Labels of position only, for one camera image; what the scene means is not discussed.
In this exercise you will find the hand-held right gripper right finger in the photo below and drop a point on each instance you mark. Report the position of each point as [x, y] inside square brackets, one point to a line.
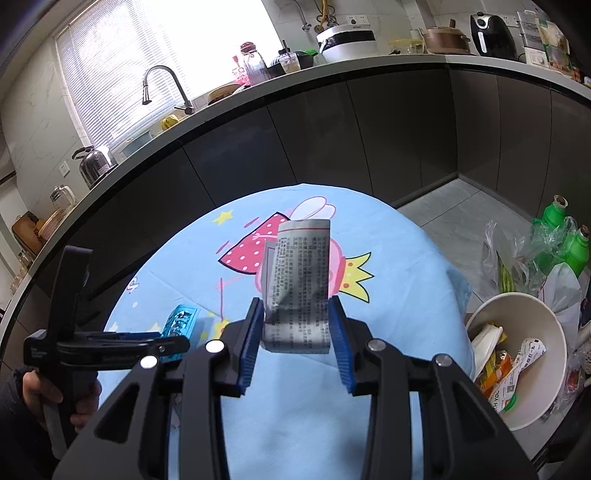
[340, 350]

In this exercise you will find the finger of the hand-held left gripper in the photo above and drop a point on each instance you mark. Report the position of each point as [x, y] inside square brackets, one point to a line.
[134, 353]
[134, 337]

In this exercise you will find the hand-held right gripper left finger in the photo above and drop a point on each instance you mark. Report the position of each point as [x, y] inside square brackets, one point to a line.
[251, 350]

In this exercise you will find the blue wrapper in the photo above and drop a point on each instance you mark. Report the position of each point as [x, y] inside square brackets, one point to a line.
[182, 321]

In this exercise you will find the grey printed wrapper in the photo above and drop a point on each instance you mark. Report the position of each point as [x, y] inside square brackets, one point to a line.
[300, 277]

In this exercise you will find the white round bin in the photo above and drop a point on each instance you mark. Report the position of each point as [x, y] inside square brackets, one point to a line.
[521, 314]

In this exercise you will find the person's left hand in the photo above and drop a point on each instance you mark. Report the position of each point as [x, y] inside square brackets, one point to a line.
[87, 406]

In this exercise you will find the light blue printed tablecloth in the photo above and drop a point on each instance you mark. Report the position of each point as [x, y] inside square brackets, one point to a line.
[392, 277]

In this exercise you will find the white paper cup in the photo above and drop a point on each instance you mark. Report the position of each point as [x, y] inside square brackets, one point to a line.
[485, 344]

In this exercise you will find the clear glass jar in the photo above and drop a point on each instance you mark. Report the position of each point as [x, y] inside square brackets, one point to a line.
[62, 198]

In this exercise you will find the orange snack bag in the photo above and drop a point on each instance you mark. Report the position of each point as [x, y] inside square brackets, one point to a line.
[501, 364]

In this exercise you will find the steel kettle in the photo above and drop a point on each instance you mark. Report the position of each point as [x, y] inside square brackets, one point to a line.
[97, 164]

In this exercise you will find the bunch of green beans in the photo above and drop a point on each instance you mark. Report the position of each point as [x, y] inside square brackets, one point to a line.
[506, 279]

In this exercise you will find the long white printed wrapper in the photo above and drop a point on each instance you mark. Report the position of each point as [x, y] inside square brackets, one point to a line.
[526, 364]

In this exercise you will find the clear plastic bag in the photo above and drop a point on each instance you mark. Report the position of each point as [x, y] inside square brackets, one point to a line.
[521, 258]

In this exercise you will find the grey kitchen cabinet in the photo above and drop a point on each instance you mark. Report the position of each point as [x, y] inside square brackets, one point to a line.
[369, 138]

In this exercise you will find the yellow cup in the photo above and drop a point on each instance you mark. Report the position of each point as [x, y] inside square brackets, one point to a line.
[170, 122]

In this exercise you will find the white plastic bag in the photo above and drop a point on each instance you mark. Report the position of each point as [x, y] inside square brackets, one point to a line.
[561, 286]

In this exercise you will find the green plastic bottle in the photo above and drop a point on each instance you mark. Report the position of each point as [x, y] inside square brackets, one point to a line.
[551, 217]
[579, 249]

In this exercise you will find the white window blind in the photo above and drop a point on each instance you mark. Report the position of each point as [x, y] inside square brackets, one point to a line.
[138, 69]

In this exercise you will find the metal faucet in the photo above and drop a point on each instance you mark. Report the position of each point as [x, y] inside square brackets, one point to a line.
[159, 69]

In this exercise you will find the glass jar with red lid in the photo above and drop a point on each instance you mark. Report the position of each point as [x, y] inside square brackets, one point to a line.
[254, 69]

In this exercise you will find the white rice cooker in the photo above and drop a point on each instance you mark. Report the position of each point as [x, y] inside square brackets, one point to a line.
[346, 46]

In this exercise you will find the glass container with yellow lid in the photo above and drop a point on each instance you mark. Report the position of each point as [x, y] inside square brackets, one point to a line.
[406, 46]

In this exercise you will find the brown cooking pot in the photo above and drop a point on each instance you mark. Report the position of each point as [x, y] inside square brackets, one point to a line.
[445, 41]

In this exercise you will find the black air fryer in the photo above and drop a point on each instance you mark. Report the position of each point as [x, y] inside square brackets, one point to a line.
[491, 37]

